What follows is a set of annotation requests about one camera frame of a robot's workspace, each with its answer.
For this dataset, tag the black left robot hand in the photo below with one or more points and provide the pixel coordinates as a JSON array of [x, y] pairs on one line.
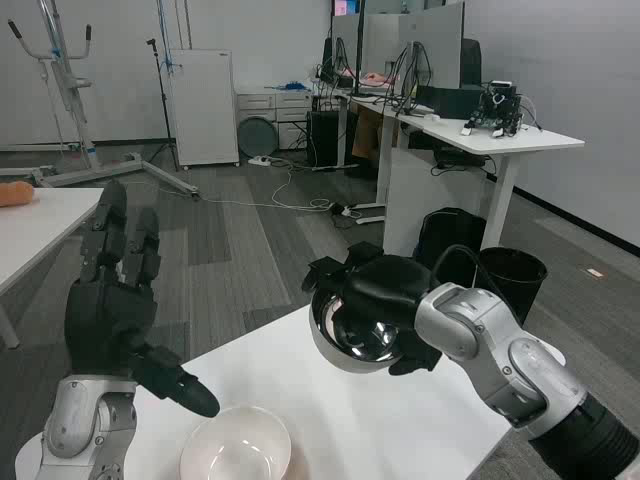
[[107, 320]]

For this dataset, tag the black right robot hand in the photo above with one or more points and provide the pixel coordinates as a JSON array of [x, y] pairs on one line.
[[390, 285]]

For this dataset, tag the metal bowl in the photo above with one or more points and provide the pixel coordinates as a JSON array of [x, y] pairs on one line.
[[350, 345]]

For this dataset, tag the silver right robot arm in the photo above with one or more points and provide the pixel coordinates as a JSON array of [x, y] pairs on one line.
[[525, 370]]

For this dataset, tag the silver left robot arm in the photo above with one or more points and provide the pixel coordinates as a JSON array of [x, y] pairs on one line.
[[75, 425]]

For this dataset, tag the white ceramic bowl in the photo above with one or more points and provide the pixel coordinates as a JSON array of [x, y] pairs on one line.
[[240, 445]]

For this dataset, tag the black floor power strip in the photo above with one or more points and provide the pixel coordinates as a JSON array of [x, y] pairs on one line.
[[345, 210]]

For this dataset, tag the black trash bin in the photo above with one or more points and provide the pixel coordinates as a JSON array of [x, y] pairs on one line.
[[515, 280]]

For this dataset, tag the black under-desk power box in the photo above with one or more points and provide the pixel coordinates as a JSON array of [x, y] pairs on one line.
[[457, 159]]

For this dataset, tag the brown cardboard box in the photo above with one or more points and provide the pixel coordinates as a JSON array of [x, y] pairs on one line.
[[367, 135]]

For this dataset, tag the orange bread loaf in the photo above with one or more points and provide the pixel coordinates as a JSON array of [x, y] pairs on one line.
[[15, 194]]

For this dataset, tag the black computer tower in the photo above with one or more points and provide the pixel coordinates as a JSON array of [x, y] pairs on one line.
[[325, 140]]

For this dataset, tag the white power strip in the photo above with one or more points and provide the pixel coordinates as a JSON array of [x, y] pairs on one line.
[[260, 161]]

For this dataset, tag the black box on desk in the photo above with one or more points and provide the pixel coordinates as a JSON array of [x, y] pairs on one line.
[[447, 102]]

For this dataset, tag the long white office desk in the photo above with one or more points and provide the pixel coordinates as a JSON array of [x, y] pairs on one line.
[[520, 140]]

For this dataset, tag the grey round tray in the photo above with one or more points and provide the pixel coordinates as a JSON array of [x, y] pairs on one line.
[[256, 136]]

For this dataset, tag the pink object on desk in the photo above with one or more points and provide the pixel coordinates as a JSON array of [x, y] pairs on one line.
[[375, 78]]

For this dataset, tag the grey drawer cabinet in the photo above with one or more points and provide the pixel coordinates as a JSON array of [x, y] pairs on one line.
[[280, 107]]

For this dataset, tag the small black desktop robot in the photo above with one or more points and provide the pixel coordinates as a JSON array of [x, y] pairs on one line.
[[500, 107]]

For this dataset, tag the blue object on drawers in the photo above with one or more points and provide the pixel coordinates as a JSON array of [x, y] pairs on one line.
[[292, 86]]

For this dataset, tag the black tripod stand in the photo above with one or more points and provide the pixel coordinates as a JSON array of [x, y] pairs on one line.
[[164, 100]]

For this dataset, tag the white tall cabinet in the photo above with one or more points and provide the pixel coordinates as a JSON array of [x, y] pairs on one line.
[[202, 110]]

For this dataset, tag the black office chair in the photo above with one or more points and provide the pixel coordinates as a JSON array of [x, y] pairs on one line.
[[471, 62]]

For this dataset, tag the black upright pole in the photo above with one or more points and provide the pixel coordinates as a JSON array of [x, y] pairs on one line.
[[360, 50]]

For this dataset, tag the grey desk partition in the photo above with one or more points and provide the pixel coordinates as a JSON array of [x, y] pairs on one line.
[[435, 45]]

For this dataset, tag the white gantry frame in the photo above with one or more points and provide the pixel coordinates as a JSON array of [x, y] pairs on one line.
[[75, 100]]

